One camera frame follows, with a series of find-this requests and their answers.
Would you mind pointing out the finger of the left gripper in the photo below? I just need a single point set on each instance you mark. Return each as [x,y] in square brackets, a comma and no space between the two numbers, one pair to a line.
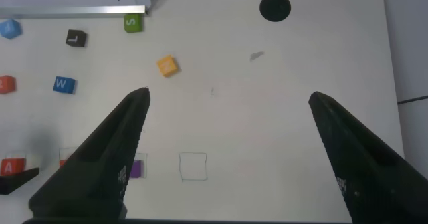
[15,181]

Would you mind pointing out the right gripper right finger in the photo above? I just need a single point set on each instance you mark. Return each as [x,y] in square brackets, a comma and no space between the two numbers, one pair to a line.
[374,177]

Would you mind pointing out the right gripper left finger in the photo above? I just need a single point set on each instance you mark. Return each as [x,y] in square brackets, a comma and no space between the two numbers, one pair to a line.
[103,164]

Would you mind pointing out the orange letter A block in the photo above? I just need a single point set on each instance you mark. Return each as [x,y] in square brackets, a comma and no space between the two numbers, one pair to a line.
[62,163]
[11,166]

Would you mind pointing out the orange letter R block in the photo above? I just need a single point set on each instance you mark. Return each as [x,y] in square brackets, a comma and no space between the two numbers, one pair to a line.
[6,84]

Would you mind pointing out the purple letter I block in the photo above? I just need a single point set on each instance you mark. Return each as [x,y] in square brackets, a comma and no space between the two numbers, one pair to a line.
[137,169]

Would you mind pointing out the blue letter W block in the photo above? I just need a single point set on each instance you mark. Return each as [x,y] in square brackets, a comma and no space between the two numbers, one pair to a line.
[63,84]

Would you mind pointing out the yellow letter N block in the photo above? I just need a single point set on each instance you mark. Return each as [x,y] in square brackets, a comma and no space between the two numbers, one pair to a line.
[167,65]

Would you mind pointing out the black letter L block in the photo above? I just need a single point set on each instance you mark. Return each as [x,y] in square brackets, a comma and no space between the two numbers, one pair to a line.
[76,38]

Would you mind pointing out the green letter S block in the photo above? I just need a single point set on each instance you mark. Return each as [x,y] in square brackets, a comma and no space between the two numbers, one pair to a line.
[132,23]

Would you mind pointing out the light blue letter block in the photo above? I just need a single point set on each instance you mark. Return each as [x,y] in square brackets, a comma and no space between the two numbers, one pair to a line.
[10,29]

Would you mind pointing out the white board reading BRAIN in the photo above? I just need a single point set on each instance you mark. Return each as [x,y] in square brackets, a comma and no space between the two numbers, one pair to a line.
[67,1]

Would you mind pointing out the black round table grommet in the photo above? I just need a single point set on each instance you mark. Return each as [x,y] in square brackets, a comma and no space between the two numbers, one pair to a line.
[275,7]

